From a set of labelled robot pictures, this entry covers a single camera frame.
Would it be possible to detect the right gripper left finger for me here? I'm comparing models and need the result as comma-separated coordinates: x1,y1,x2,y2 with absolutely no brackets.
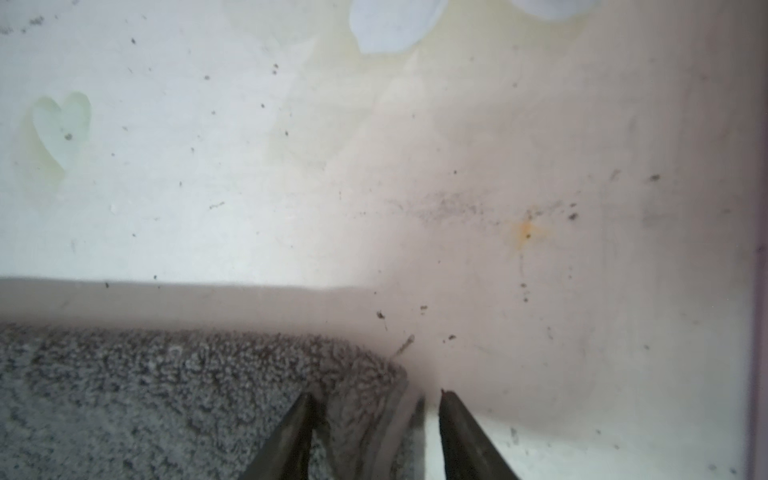
238,393,315,480

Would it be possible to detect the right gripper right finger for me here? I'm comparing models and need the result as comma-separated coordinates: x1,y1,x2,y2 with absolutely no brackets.
438,390,519,480

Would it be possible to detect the grey terry towel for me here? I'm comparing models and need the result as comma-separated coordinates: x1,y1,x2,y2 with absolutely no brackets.
1,323,424,479

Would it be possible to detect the lilac perforated plastic basket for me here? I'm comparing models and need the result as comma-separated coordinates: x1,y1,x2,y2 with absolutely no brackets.
744,78,767,479

